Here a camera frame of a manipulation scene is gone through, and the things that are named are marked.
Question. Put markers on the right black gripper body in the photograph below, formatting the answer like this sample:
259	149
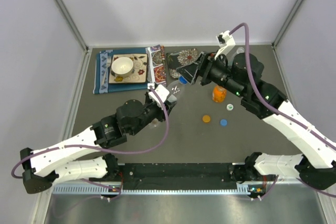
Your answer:
215	71

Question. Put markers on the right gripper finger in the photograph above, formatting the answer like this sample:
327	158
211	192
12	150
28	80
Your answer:
195	66
188	73

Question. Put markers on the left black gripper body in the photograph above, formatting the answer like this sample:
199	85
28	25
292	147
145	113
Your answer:
159	115

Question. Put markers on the orange juice bottle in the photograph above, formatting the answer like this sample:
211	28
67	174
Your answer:
219	94

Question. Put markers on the green label water bottle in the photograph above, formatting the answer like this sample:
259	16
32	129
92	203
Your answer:
239	50

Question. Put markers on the white green bottle cap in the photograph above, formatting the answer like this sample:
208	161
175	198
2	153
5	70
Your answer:
229	107

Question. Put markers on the orange bottle cap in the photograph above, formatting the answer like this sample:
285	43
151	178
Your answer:
206	118

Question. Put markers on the blue bottle cap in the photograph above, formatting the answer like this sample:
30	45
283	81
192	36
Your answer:
223	122

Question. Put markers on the red-blue label water bottle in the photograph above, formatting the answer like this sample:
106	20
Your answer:
176	89

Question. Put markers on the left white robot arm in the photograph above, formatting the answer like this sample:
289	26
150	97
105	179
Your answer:
88	155

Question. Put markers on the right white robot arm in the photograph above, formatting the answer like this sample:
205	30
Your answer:
315	166

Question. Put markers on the blue patterned placemat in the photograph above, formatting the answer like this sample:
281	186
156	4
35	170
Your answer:
156	69

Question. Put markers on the beige floral square plate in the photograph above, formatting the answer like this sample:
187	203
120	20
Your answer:
139	73

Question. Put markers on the cream ceramic bowl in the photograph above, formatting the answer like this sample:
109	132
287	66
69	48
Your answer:
122	66

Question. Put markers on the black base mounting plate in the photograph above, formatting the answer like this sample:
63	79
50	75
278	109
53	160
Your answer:
182	176

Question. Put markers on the silver fork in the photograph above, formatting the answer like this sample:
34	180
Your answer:
104	80

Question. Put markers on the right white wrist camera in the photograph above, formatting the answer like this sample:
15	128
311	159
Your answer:
226	43

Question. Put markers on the aluminium slotted rail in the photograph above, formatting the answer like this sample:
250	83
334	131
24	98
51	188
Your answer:
112	186

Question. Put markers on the right aluminium corner post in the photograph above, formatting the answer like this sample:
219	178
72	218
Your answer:
289	19

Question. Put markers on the aluminium corner post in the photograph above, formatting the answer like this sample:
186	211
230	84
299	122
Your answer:
71	24
289	19

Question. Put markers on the left aluminium corner post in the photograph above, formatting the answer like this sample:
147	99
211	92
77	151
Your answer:
71	24

